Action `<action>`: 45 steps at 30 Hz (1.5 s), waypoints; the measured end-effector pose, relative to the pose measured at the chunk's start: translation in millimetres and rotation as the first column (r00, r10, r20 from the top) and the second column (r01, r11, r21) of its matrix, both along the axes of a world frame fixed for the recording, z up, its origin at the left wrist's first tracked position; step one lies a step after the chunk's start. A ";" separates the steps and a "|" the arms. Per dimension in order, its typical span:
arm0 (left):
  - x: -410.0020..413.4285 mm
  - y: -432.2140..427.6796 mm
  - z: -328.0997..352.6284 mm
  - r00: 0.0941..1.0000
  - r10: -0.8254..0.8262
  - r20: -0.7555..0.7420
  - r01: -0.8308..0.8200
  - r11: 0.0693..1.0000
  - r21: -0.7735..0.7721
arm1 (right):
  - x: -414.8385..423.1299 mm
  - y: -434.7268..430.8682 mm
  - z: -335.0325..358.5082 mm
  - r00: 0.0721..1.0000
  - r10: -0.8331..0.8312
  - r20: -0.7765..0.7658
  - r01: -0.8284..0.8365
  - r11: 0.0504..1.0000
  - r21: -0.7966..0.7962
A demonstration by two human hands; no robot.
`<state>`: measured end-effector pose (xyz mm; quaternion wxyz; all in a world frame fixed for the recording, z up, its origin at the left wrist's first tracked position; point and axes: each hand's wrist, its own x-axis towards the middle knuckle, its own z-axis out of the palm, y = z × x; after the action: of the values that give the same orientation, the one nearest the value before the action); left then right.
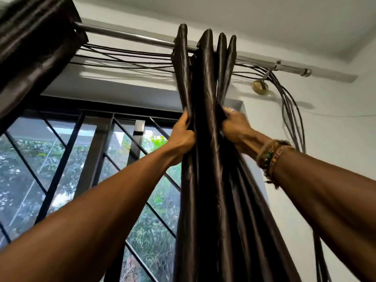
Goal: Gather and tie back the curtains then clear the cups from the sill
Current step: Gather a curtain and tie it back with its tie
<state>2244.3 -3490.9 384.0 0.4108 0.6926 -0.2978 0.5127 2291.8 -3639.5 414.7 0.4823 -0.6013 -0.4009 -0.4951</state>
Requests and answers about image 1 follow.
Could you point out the person's right hand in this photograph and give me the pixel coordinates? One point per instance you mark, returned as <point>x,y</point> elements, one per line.
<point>241,130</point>

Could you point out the person's right forearm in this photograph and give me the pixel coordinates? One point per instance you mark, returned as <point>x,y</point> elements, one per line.
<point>337,202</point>

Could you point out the dark brown curtain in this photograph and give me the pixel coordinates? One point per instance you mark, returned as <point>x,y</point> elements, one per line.
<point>29,55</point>
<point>205,173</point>

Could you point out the person's left hand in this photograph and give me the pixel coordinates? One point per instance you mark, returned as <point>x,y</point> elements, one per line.
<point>182,138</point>

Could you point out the grey metal curtain rod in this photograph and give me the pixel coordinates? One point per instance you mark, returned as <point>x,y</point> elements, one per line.
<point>123,33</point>

